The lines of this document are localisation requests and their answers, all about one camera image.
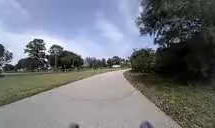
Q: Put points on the wooden fence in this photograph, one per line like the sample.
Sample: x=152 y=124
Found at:
x=58 y=70

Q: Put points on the grey concrete path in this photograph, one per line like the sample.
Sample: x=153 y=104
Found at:
x=101 y=96

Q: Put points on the green grass field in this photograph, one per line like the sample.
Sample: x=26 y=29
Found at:
x=31 y=82

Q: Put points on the row of trees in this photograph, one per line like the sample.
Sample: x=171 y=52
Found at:
x=58 y=59

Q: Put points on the large dark tree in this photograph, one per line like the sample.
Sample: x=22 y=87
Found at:
x=186 y=36

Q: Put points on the green bush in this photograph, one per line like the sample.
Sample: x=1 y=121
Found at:
x=142 y=60

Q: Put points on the robot's own part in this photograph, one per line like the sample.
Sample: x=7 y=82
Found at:
x=74 y=126
x=146 y=125

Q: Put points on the grass verge with leaves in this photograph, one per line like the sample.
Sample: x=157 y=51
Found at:
x=185 y=100

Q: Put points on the white building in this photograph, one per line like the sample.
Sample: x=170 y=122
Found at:
x=116 y=66

